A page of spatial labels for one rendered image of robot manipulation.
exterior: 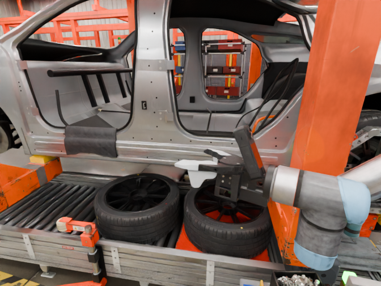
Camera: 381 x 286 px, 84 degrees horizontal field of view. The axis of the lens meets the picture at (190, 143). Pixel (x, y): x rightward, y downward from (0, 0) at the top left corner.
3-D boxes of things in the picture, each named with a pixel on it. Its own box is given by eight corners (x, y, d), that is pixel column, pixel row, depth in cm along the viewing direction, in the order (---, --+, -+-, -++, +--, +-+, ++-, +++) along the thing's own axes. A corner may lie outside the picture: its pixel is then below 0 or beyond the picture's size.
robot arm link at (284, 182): (298, 175, 38) (300, 164, 45) (271, 169, 40) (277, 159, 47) (291, 213, 40) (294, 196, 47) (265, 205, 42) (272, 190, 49)
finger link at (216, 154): (202, 167, 61) (219, 179, 52) (203, 147, 59) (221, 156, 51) (211, 166, 62) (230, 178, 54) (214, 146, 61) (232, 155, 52)
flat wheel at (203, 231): (250, 198, 201) (252, 176, 193) (289, 256, 139) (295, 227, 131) (180, 204, 193) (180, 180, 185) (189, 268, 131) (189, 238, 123)
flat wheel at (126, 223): (89, 256, 140) (84, 226, 132) (104, 198, 200) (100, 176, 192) (187, 238, 154) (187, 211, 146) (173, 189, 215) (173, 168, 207)
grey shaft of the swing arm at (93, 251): (108, 283, 145) (97, 223, 128) (104, 291, 140) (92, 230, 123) (96, 281, 146) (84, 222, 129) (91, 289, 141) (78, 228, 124)
